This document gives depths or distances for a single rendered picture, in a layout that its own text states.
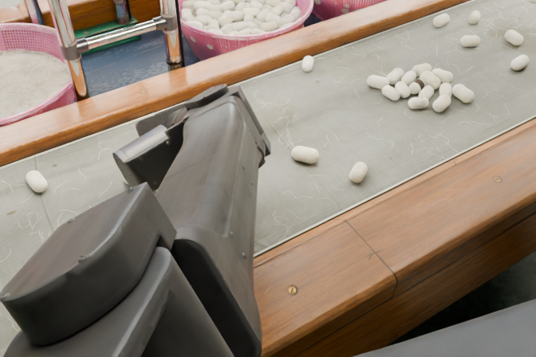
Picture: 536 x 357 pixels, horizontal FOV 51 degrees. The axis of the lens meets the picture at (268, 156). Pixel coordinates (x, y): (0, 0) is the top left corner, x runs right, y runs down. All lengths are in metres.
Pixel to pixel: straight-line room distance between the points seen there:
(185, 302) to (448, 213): 0.56
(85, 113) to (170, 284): 0.68
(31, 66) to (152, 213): 0.82
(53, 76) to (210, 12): 0.30
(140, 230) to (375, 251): 0.49
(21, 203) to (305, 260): 0.37
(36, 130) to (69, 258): 0.66
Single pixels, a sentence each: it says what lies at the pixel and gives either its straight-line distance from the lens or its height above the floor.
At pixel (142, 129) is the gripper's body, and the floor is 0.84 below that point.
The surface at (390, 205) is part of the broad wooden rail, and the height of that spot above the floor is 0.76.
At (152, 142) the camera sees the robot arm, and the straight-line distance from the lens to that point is 0.59.
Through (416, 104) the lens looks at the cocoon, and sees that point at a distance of 0.88.
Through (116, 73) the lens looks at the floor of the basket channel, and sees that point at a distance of 1.06.
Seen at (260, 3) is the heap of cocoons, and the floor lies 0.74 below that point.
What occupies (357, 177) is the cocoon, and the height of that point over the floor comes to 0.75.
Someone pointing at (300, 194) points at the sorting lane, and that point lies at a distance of 0.73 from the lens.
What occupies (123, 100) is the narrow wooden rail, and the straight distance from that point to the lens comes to 0.85.
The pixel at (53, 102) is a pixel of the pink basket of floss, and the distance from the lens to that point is 0.89.
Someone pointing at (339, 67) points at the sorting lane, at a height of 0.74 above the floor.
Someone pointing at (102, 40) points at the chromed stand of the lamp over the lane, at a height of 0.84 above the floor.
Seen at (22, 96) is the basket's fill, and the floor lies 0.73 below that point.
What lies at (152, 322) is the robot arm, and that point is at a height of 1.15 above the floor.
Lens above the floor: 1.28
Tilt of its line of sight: 44 degrees down
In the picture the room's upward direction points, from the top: 1 degrees clockwise
